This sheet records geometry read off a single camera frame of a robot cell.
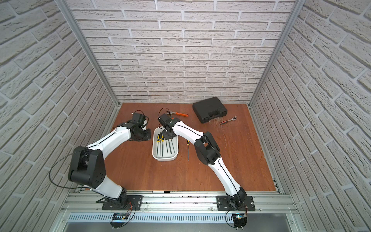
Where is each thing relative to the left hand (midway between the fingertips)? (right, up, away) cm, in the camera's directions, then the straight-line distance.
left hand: (150, 134), depth 91 cm
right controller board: (+51, -41, -21) cm, 69 cm away
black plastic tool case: (+41, +17, +19) cm, 48 cm away
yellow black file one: (+4, -6, +6) cm, 9 cm away
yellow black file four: (+10, -9, +4) cm, 14 cm away
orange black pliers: (+10, +15, +22) cm, 28 cm away
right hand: (+13, -1, +8) cm, 15 cm away
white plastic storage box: (+15, -7, +5) cm, 17 cm away
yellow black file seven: (+24, -7, +4) cm, 26 cm away
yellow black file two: (+7, -5, +6) cm, 11 cm away
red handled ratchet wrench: (+60, +10, +19) cm, 64 cm away
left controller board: (-10, -41, -20) cm, 47 cm away
